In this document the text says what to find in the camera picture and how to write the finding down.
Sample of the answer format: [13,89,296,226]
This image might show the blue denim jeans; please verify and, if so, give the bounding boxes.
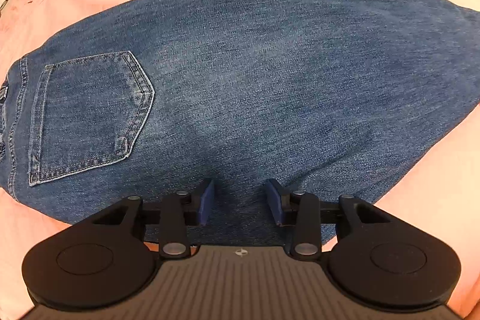
[1,0,479,245]

